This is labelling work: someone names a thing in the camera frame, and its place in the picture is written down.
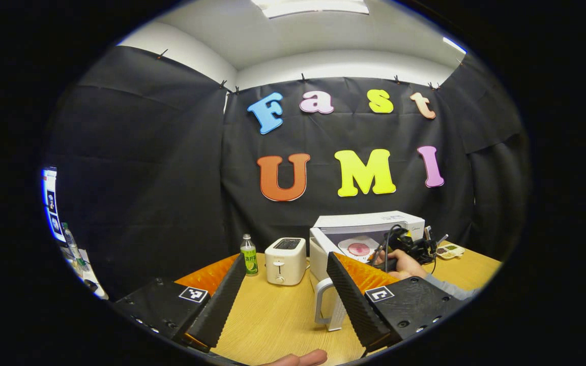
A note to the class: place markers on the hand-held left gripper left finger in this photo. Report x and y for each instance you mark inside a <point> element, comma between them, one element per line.
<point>222,305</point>

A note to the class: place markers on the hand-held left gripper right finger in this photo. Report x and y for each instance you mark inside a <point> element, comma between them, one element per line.
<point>356,305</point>

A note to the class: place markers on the white microwave oven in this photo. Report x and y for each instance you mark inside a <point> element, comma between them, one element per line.
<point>364,220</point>

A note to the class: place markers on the white square plate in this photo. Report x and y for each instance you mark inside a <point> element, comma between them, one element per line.
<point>346,246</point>

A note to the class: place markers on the white divided bean dish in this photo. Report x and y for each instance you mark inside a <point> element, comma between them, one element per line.
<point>450,250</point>

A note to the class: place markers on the green label drink bottle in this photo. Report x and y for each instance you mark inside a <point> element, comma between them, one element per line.
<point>249,262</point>

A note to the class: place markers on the white toaster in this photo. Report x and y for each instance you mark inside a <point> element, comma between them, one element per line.
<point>285,262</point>

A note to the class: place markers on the white side table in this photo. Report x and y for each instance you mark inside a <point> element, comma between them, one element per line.
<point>92,282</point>

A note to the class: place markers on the black backdrop cloth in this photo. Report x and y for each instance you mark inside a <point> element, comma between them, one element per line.
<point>145,178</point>

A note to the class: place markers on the clear plastic bottle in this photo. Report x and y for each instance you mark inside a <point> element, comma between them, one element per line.
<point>73,246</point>

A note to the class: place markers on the computer monitor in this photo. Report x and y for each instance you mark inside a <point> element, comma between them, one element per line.
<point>53,208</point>

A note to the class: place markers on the small ceiling light panel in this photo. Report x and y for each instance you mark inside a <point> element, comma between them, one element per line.
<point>455,44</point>

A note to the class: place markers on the large ceiling light panel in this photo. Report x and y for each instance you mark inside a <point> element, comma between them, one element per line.
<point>313,7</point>

